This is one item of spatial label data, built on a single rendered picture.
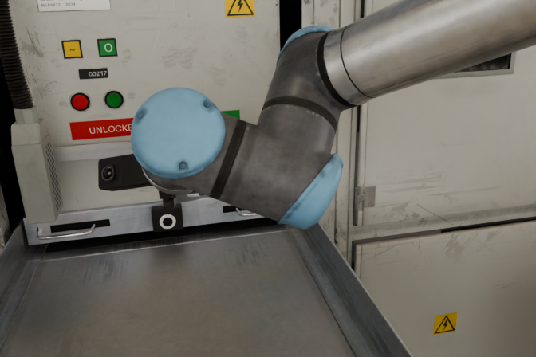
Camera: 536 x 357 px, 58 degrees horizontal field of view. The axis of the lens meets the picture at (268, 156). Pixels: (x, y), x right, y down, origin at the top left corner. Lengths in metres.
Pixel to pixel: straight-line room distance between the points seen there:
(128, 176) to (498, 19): 0.48
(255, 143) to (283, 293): 0.40
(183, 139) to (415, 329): 0.92
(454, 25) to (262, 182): 0.23
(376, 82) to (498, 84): 0.62
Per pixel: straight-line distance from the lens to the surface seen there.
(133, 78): 0.94
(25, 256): 1.06
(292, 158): 0.49
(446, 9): 0.46
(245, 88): 0.95
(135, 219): 1.01
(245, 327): 0.77
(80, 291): 0.91
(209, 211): 1.01
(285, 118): 0.51
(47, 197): 0.90
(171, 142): 0.47
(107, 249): 1.02
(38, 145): 0.87
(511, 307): 1.39
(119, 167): 0.70
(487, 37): 0.45
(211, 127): 0.47
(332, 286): 0.85
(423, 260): 1.17
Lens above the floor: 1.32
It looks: 19 degrees down
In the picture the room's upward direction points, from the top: 2 degrees counter-clockwise
